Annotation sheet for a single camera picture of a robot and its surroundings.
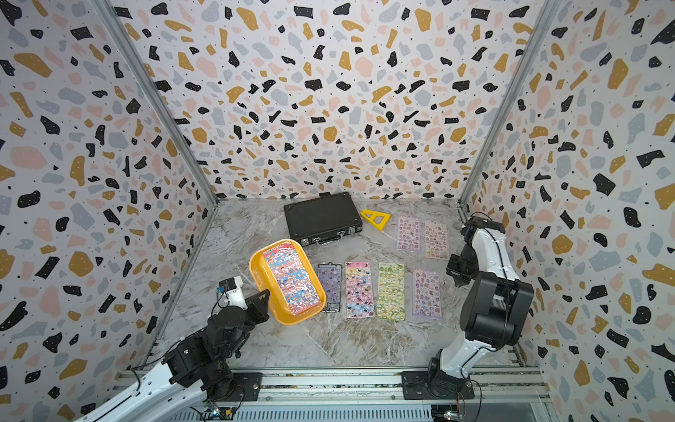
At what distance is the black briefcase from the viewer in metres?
1.07

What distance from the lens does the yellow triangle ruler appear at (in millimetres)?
1152

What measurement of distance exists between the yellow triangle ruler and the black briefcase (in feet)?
0.17
